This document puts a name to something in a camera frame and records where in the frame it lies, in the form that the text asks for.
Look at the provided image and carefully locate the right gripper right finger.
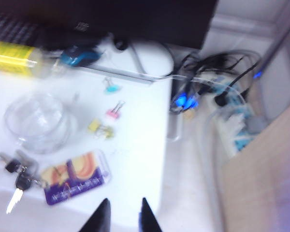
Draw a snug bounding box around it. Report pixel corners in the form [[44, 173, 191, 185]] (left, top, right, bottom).
[[138, 197, 164, 232]]

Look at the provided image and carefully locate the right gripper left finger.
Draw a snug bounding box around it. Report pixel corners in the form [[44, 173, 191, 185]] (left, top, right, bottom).
[[78, 198, 112, 232]]

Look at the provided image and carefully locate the yellow binder clip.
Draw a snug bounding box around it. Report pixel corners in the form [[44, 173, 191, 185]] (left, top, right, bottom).
[[87, 118, 115, 141]]

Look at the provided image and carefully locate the round transparent plastic box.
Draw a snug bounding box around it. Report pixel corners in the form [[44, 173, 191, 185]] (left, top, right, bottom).
[[3, 93, 73, 155]]

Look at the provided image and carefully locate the purple card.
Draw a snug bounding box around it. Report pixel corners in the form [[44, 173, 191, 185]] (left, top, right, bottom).
[[40, 149, 112, 206]]

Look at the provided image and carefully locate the black-headed key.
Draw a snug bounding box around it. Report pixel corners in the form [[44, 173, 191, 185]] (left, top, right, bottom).
[[0, 152, 21, 174], [6, 173, 32, 215]]

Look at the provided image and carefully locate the pink binder clip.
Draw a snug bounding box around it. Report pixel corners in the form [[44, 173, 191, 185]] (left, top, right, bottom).
[[105, 100, 126, 120]]

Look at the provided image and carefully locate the blue glowing plug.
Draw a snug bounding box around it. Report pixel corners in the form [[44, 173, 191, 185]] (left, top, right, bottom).
[[173, 93, 200, 111]]

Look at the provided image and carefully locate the white power strip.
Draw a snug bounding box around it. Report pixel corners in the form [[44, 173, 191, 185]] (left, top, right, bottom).
[[205, 72, 259, 158]]

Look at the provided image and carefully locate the teal binder clip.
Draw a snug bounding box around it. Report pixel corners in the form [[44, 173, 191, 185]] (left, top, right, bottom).
[[101, 77, 123, 94]]

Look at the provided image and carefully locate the white monitor stand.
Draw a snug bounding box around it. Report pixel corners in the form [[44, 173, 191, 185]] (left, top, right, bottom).
[[111, 33, 174, 78]]

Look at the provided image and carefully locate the teal and black small device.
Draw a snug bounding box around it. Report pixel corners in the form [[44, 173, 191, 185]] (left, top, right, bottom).
[[59, 45, 101, 67]]

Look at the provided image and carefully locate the yellow-labelled drink bottle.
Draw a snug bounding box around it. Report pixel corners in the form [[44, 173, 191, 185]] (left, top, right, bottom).
[[0, 41, 61, 79]]

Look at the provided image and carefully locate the black computer monitor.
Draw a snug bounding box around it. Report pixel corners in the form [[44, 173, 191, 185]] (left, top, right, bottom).
[[0, 0, 219, 50]]

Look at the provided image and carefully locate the black keyboard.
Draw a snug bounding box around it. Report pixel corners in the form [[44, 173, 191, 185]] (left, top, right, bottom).
[[0, 13, 42, 46]]

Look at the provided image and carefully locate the silver key ring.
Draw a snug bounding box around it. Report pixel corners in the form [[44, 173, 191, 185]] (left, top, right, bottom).
[[19, 165, 46, 188]]

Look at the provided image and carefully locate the white cable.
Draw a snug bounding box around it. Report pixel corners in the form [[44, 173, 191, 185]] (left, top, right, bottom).
[[199, 89, 247, 174]]

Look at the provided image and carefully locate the black cable bundle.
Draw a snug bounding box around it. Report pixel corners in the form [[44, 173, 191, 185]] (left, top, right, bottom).
[[170, 49, 263, 113]]

